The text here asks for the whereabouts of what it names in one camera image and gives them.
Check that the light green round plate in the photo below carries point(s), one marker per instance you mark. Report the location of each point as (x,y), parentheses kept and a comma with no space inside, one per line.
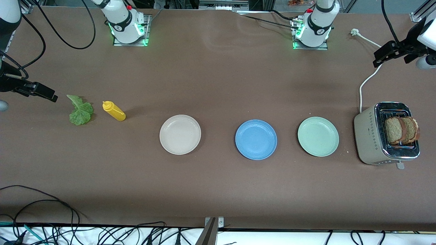
(318,136)

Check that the aluminium frame rail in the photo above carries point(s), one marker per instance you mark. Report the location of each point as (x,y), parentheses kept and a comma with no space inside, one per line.
(422,12)
(26,6)

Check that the blue round plate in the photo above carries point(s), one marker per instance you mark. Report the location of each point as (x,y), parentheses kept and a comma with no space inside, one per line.
(256,139)

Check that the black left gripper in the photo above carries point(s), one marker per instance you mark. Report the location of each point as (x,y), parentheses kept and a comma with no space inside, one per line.
(410,45)

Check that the yellow squeeze bottle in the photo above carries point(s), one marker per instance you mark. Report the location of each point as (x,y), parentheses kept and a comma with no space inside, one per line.
(115,112)

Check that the green lettuce leaf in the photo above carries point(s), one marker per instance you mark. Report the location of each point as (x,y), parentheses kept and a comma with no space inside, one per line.
(81,114)

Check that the grey metal box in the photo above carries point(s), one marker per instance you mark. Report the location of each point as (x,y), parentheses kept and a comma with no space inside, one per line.
(223,4)

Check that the orange snack packet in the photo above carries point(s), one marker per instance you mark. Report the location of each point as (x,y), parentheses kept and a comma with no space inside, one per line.
(299,2)

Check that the grey metal pole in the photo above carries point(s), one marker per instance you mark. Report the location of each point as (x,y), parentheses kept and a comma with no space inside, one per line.
(207,236)

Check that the brown bread slice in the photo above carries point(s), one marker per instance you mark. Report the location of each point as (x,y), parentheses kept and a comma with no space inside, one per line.
(411,129)
(393,131)

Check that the beige chrome toaster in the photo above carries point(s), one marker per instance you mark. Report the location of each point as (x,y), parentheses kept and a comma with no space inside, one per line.
(369,136)

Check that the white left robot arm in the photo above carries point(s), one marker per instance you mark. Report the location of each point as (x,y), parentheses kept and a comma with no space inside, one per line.
(318,23)

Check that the beige round plate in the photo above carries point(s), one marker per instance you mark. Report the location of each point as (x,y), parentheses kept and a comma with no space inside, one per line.
(180,134)

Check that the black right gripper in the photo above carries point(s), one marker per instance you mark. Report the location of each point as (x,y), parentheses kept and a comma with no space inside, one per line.
(7,82)

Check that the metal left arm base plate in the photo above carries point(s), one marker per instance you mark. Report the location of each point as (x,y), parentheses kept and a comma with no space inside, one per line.
(310,48)

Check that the silver mounting bracket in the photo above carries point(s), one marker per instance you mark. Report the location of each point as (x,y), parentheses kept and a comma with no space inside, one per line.
(220,223)

